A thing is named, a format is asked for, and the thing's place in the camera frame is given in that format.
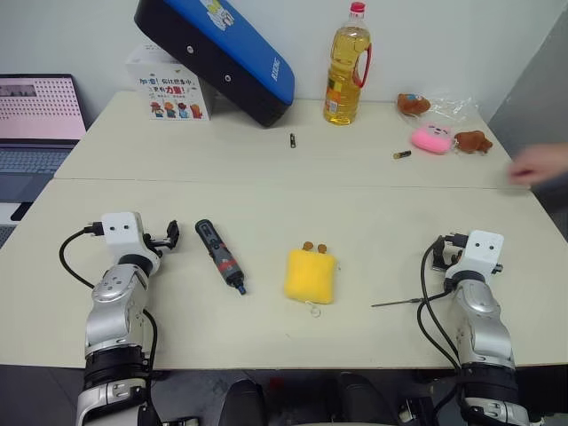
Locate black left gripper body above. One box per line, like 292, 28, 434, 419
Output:
141, 232, 169, 258

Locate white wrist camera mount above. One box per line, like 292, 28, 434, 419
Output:
460, 229, 507, 277
100, 211, 146, 259

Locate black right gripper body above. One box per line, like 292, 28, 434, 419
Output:
442, 245, 466, 269

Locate brown plush toy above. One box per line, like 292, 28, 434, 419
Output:
396, 92, 433, 118
453, 130, 495, 156

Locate dark rounded shape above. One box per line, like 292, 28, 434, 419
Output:
218, 378, 268, 426
335, 371, 388, 426

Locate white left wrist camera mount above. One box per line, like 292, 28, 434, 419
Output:
100, 211, 146, 259

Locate clear plastic bag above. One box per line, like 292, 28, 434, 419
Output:
412, 93, 481, 135

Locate pink plush toy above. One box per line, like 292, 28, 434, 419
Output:
410, 122, 459, 156

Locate blue and black case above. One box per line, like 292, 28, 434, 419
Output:
133, 0, 297, 130

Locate yellow plush pouch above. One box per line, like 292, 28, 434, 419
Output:
283, 241, 341, 320

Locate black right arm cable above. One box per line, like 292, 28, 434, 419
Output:
416, 233, 468, 370

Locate white cartoon print box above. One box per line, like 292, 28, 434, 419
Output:
124, 43, 219, 122

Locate laptop with pink screen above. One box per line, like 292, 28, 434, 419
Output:
0, 73, 89, 223

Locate person's bare hand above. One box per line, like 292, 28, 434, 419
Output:
508, 149, 556, 185

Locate cooking oil bottle red cap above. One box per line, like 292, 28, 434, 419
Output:
322, 1, 375, 127

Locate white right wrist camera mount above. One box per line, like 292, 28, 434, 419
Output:
460, 229, 507, 277

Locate thin metal rod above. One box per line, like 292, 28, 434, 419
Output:
370, 297, 422, 309

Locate black electric screwdriver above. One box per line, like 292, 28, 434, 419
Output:
193, 218, 250, 296

